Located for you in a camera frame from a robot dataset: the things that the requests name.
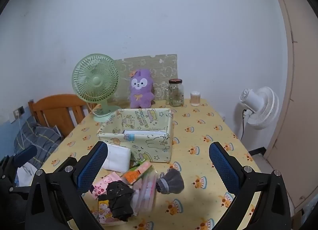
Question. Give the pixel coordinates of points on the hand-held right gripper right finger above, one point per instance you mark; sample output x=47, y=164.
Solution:
x=223, y=167

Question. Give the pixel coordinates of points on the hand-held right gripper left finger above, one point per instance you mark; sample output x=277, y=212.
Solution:
x=93, y=165

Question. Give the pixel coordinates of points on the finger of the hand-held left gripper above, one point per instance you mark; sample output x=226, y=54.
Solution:
x=24, y=154

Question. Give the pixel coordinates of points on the pink tissue packet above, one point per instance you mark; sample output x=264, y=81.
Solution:
x=101, y=184

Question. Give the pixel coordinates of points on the white cloth pack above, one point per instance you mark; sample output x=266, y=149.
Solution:
x=119, y=156

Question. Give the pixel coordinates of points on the black cloth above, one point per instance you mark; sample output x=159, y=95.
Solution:
x=119, y=200

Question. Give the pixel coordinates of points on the green and orange packet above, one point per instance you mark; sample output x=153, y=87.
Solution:
x=136, y=171

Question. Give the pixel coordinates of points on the yellow cartoon packet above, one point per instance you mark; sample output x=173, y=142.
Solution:
x=104, y=212

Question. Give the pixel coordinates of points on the clear plastic bag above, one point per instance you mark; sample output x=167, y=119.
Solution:
x=146, y=195

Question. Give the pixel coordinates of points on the cartoon printed storage box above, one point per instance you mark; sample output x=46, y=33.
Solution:
x=154, y=145

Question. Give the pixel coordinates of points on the white cloth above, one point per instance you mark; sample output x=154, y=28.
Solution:
x=26, y=171

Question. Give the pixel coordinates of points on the grey plaid pillow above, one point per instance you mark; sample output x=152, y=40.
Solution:
x=39, y=140

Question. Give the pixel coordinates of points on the yellow printed tablecloth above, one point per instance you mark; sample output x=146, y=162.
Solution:
x=198, y=133

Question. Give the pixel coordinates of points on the white standing fan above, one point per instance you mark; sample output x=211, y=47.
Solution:
x=263, y=108

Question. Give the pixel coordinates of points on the cotton swab container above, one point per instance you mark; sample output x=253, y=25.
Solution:
x=195, y=99

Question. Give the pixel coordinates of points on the green desk fan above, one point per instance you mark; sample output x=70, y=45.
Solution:
x=95, y=80

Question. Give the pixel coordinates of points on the purple plush toy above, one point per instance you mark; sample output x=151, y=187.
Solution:
x=141, y=95

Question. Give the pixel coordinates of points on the glass jar with lid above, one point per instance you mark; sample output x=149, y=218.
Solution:
x=176, y=93

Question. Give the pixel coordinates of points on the beige door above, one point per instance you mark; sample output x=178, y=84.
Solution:
x=303, y=95

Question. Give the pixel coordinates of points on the cartoon printed backing board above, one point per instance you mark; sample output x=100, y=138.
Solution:
x=159, y=70

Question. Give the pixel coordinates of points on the wall socket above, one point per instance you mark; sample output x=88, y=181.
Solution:
x=19, y=111

